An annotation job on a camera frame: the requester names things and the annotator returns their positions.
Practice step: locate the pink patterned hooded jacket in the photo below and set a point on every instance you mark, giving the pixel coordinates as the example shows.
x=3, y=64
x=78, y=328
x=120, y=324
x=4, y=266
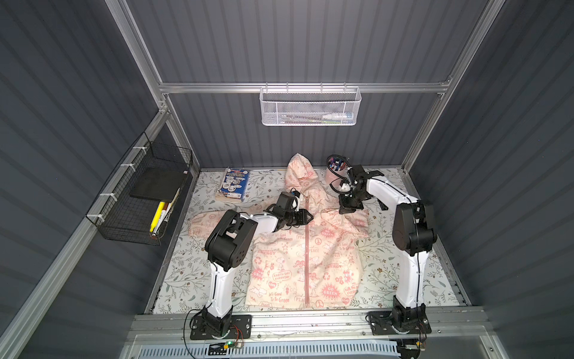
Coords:
x=314, y=266

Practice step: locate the pens in pink cup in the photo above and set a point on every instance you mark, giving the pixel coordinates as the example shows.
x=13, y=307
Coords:
x=337, y=163

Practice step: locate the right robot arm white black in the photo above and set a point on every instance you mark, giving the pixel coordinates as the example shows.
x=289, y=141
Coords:
x=413, y=234

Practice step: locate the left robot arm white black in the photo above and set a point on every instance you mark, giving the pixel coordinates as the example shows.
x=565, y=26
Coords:
x=227, y=247

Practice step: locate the white wire mesh basket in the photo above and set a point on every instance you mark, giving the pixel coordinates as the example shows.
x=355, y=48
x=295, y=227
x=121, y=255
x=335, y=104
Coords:
x=304, y=107

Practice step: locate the white tube in mesh basket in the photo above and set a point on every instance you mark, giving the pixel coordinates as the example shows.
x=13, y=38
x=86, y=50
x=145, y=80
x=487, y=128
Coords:
x=341, y=117

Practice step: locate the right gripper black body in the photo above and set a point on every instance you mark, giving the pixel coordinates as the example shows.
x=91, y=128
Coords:
x=348, y=200

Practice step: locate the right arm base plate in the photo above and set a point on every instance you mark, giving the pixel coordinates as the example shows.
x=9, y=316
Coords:
x=390, y=322

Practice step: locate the pink pen cup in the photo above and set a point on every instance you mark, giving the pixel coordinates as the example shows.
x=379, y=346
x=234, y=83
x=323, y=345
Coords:
x=334, y=177

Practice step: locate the yellow highlighter marker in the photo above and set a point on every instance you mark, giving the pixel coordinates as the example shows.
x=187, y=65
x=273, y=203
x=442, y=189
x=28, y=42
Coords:
x=157, y=216

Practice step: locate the black wire wall basket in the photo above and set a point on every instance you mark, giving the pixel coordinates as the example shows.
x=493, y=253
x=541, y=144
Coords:
x=152, y=172

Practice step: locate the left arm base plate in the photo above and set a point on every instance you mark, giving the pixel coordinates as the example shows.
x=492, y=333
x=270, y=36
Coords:
x=207, y=327

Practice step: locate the blue sticker book pack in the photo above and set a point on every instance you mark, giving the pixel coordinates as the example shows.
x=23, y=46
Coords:
x=233, y=186

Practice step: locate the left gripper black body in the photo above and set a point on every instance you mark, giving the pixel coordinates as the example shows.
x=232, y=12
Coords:
x=297, y=215

